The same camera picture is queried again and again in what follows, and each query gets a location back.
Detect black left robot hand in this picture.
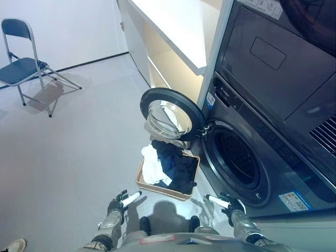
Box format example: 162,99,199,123
107,190,143,215

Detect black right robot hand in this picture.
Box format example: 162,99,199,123
204,192,247,219

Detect dark grey washing machine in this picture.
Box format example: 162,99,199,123
190,70,336,218

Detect beige laundry basket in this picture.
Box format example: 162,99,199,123
135,151,201,202

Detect round washing machine door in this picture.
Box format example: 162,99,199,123
139,88,205,141

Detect white garment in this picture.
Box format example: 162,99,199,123
141,145,173,186

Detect dark navy garment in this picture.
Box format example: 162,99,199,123
151,140,198,192

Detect grey robot torso and legs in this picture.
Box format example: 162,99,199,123
115,215,297,252

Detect white sneaker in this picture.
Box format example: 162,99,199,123
0,238,27,252

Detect dark grey dryer unit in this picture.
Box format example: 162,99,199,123
215,0,336,158

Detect blue folding chair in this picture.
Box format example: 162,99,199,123
0,18,82,118

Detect white cabinet with shelves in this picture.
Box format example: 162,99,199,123
117,0,234,111

